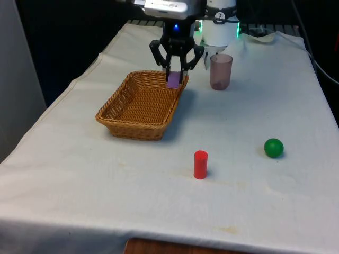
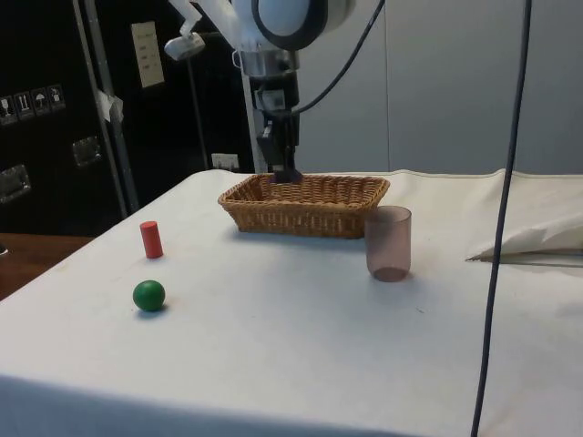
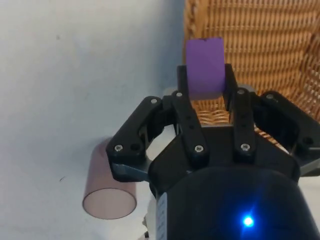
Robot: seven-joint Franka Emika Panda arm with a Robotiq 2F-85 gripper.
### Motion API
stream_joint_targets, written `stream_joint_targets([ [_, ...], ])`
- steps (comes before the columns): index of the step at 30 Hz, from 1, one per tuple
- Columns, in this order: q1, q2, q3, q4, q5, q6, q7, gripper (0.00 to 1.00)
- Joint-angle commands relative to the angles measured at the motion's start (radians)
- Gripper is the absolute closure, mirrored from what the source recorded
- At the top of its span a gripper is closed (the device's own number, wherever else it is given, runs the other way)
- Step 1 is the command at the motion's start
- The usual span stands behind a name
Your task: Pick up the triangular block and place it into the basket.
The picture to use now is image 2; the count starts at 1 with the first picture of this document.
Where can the green ball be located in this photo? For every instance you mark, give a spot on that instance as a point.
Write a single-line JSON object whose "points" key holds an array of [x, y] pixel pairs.
{"points": [[148, 296]]}

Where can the purple triangular block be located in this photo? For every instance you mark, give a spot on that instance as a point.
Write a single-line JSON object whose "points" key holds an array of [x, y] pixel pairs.
{"points": [[287, 175]]}

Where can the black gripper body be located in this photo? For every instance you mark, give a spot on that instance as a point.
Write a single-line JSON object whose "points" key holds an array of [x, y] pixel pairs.
{"points": [[278, 88]]}

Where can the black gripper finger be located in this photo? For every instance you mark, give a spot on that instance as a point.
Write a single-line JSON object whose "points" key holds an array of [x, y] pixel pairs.
{"points": [[273, 145], [291, 136]]}

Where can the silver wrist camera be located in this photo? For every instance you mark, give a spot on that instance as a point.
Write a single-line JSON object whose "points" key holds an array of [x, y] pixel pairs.
{"points": [[184, 45]]}

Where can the white wall socket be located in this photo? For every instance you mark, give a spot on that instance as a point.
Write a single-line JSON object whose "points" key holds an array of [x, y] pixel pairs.
{"points": [[225, 162]]}

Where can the red cylinder block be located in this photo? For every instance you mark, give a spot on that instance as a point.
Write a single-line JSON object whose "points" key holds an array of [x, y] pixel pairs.
{"points": [[151, 240]]}

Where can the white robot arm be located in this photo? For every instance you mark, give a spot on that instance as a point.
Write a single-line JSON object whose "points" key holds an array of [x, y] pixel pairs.
{"points": [[282, 18]]}

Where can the black cabinet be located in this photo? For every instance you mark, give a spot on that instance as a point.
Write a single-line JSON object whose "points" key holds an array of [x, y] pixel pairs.
{"points": [[45, 136]]}

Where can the see-through pink cup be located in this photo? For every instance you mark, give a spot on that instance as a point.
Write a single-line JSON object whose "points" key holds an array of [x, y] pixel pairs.
{"points": [[389, 246]]}

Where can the brown wicker basket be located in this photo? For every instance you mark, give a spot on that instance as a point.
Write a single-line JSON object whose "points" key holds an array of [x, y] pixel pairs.
{"points": [[300, 205]]}

